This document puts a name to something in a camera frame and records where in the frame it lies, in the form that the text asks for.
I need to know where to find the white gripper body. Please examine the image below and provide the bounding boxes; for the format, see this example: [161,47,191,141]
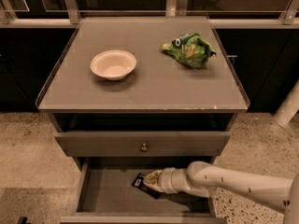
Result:
[158,168,190,194]

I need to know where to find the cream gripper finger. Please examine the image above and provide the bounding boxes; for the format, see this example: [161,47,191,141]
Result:
[143,170,164,192]

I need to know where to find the black rxbar chocolate wrapper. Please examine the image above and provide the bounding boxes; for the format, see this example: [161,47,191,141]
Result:
[132,173,161,199]

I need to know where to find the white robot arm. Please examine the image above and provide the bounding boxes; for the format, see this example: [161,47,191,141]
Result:
[143,161,299,224]

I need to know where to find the round metal drawer knob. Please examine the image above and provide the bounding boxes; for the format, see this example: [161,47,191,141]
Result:
[140,143,149,152]

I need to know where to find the grey top drawer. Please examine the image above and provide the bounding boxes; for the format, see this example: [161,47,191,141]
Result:
[55,131,231,157]

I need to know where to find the grey open middle drawer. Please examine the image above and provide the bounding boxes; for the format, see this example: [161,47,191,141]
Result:
[60,157,227,224]

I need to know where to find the grey drawer cabinet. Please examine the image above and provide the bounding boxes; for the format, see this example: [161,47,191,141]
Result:
[35,15,250,173]

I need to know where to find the white paper bowl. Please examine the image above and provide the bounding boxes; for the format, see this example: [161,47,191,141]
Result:
[90,49,136,81]

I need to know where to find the green crumpled chip bag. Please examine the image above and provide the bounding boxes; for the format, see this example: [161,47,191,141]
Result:
[160,33,216,68]

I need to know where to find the small black floor object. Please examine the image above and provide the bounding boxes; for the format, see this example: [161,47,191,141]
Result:
[17,217,27,224]

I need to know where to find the white cylindrical post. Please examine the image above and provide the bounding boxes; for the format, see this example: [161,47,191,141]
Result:
[274,80,299,126]

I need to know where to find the metal railing frame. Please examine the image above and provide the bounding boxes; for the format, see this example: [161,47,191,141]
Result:
[0,0,299,29]

